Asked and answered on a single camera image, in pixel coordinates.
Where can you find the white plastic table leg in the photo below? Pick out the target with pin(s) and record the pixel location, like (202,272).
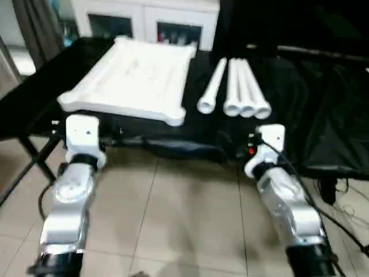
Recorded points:
(245,89)
(213,83)
(233,86)
(255,89)

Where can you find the white plastic table top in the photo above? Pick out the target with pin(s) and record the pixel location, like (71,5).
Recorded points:
(129,83)

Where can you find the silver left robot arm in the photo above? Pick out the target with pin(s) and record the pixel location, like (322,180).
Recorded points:
(66,187)

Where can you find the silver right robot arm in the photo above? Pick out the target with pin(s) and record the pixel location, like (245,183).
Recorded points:
(282,196)

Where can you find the black plastic sheet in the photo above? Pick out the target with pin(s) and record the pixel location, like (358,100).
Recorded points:
(302,101)

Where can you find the black floor object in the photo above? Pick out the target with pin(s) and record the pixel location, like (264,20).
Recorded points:
(328,190)

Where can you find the black backdrop cloth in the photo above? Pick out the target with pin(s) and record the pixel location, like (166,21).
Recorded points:
(288,20)

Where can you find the white glass-door cabinet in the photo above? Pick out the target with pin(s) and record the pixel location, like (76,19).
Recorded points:
(144,17)

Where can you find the grey curtain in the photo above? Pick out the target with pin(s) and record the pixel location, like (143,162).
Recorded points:
(40,26)

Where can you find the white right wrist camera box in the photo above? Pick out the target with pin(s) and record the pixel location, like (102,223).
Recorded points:
(271,135)

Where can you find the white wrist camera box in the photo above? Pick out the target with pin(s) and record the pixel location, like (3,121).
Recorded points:
(271,135)
(82,132)

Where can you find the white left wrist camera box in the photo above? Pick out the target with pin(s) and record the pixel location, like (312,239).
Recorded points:
(82,132)

